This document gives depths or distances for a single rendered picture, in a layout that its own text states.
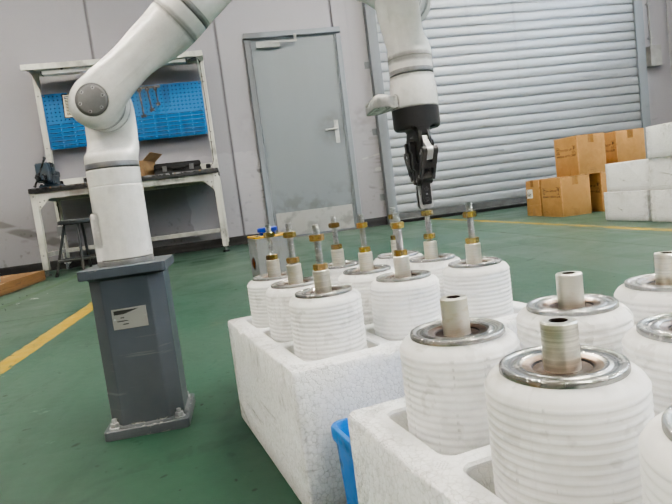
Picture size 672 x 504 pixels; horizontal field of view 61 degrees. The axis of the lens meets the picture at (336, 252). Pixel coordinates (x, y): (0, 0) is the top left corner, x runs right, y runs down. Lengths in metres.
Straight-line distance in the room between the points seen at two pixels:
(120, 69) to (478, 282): 0.68
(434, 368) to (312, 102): 5.78
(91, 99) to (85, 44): 5.32
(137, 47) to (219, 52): 5.16
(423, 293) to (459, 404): 0.33
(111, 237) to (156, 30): 0.36
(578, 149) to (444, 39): 2.43
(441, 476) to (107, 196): 0.80
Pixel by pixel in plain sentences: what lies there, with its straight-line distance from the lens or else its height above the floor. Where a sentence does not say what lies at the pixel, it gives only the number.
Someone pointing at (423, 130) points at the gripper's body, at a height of 0.46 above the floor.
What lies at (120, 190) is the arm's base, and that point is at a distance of 1.07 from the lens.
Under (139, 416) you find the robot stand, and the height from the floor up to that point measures 0.03.
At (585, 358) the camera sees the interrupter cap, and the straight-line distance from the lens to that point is 0.40.
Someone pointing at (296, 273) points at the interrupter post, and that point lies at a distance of 0.84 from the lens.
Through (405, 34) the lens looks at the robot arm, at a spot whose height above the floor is 0.60.
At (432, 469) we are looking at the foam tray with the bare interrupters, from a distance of 0.42.
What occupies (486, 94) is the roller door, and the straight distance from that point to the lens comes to 6.65.
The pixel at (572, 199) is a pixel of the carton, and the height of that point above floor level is 0.12.
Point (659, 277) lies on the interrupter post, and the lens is 0.62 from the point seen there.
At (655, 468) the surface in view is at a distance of 0.29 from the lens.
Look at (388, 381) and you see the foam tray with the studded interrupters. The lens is 0.72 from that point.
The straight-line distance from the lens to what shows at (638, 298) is 0.59.
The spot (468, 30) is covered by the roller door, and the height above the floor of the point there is 1.95.
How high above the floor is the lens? 0.37
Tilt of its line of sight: 6 degrees down
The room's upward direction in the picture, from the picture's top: 7 degrees counter-clockwise
